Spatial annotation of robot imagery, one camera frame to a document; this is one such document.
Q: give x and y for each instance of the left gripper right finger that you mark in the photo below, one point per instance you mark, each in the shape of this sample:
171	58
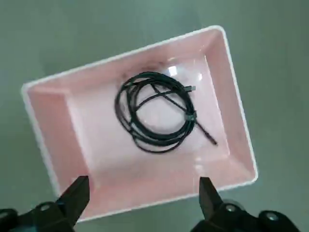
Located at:
210	200

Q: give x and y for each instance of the pink plastic box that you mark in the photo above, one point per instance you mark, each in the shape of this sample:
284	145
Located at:
96	145

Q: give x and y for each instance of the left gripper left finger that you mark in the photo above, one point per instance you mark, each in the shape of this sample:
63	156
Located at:
70	200

